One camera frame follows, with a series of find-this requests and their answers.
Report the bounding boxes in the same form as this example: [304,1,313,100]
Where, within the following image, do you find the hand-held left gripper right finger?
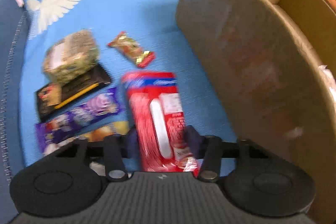
[184,125,264,183]

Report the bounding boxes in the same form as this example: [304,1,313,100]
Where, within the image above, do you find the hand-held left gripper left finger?
[56,132,139,182]

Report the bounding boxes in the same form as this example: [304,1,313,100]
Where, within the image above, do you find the yellow snack packet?
[83,121,131,143]

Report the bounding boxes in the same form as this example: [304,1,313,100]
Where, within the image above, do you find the large red striped snack packet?
[121,71,202,172]

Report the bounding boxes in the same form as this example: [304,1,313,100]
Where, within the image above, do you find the small red gold snack packet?
[107,31,156,69]

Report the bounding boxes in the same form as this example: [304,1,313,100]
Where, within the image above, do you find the brown cardboard box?
[175,0,336,224]

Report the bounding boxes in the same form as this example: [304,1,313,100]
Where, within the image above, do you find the clear bag of green snacks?
[42,29,101,84]

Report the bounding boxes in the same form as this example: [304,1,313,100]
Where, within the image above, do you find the purple snack packet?
[35,87,122,153]

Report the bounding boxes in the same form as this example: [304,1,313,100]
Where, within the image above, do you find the black snack packet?
[35,64,112,122]

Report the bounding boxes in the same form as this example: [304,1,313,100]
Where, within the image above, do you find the dark blue mattress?
[0,0,36,224]

